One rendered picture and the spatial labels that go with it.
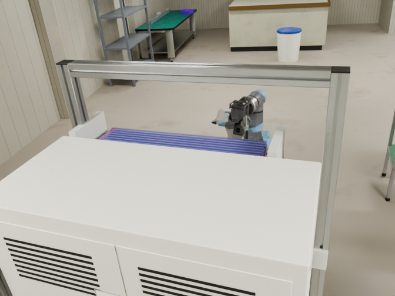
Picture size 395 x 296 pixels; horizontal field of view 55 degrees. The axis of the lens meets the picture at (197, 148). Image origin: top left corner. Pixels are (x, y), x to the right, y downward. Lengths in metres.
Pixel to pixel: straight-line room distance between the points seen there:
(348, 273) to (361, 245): 0.34
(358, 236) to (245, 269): 2.75
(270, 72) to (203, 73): 0.17
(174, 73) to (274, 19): 7.48
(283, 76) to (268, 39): 7.61
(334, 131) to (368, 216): 2.68
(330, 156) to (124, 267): 0.56
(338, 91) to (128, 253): 0.58
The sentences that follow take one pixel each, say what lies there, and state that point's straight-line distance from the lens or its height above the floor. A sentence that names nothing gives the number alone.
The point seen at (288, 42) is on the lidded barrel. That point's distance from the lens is 7.61.
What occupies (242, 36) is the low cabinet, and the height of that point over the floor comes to 0.33.
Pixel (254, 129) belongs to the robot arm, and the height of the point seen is 1.37.
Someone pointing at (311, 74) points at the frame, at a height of 1.89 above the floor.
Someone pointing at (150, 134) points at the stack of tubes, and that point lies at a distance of 1.18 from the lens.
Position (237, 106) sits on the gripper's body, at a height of 1.55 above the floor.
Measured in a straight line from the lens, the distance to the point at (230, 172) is 0.84.
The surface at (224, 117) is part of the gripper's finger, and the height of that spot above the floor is 1.50.
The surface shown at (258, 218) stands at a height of 1.72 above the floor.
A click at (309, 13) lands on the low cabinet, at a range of 8.41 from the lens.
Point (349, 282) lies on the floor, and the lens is 3.01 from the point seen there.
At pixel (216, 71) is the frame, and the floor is 1.89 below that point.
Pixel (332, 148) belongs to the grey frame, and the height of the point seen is 1.70.
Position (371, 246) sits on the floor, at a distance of 3.32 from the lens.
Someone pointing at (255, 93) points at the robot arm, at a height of 1.54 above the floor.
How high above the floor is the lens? 2.17
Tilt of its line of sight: 28 degrees down
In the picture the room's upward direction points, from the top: 5 degrees counter-clockwise
